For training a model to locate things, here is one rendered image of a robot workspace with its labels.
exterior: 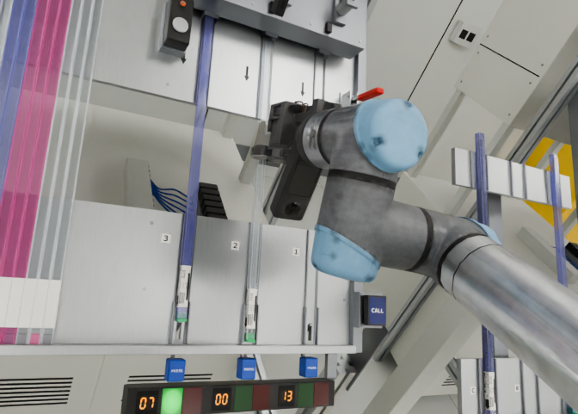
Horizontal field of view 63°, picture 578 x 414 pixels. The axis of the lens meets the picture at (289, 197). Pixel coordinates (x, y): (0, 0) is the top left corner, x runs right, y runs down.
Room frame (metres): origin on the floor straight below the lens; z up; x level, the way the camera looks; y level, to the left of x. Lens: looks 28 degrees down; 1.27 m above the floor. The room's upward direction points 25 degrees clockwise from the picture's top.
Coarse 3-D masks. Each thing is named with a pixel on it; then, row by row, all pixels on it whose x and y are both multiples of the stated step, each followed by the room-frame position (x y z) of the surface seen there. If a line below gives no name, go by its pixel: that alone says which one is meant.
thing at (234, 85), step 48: (144, 0) 0.75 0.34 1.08; (96, 48) 0.66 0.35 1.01; (144, 48) 0.70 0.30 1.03; (192, 48) 0.75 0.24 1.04; (240, 48) 0.81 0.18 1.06; (288, 48) 0.88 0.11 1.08; (192, 96) 0.71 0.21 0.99; (240, 96) 0.76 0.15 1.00; (288, 96) 0.82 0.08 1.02; (336, 96) 0.89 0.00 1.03
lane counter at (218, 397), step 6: (216, 390) 0.48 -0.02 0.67; (222, 390) 0.48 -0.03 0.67; (228, 390) 0.49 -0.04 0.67; (216, 396) 0.47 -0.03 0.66; (222, 396) 0.48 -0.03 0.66; (228, 396) 0.48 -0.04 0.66; (216, 402) 0.47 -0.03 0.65; (222, 402) 0.47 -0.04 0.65; (228, 402) 0.48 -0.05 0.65; (216, 408) 0.47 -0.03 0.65; (222, 408) 0.47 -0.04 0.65; (228, 408) 0.47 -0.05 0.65
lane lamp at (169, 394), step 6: (168, 390) 0.44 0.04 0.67; (174, 390) 0.45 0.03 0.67; (180, 390) 0.45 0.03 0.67; (168, 396) 0.44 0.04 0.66; (174, 396) 0.44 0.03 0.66; (180, 396) 0.45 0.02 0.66; (162, 402) 0.43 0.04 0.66; (168, 402) 0.44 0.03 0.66; (174, 402) 0.44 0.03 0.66; (180, 402) 0.44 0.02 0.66; (162, 408) 0.43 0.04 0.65; (168, 408) 0.43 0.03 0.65; (174, 408) 0.43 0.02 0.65; (180, 408) 0.44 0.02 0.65
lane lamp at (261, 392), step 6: (258, 390) 0.51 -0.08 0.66; (264, 390) 0.52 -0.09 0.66; (258, 396) 0.51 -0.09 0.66; (264, 396) 0.51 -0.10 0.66; (252, 402) 0.50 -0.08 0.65; (258, 402) 0.50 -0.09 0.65; (264, 402) 0.51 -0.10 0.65; (252, 408) 0.49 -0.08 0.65; (258, 408) 0.50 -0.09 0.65; (264, 408) 0.50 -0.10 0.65
